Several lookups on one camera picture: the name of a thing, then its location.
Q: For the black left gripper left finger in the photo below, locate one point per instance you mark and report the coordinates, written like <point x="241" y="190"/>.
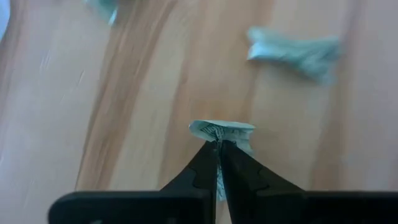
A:
<point x="199" y="174"/>

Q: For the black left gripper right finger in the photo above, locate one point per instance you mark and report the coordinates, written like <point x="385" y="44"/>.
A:
<point x="242" y="174"/>

